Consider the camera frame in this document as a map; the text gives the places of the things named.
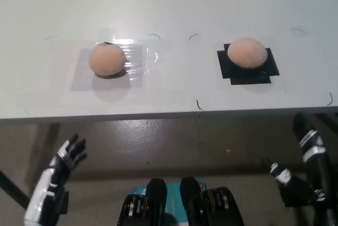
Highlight clear plastic tape sheet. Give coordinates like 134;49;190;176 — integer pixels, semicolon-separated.
97;24;159;75

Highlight peach plush dumpling toy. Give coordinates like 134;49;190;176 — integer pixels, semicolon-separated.
227;37;269;68
88;41;125;76

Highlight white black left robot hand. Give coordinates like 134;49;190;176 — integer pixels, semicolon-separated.
23;133;88;226

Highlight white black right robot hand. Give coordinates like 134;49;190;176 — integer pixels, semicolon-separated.
268;112;338;226

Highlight black table leg brace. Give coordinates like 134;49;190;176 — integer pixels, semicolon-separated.
0;168;30;209

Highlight black tape patch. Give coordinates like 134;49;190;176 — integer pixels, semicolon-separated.
217;43;280;86

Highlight black teal robot torso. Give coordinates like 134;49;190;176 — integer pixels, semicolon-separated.
120;176;245;226

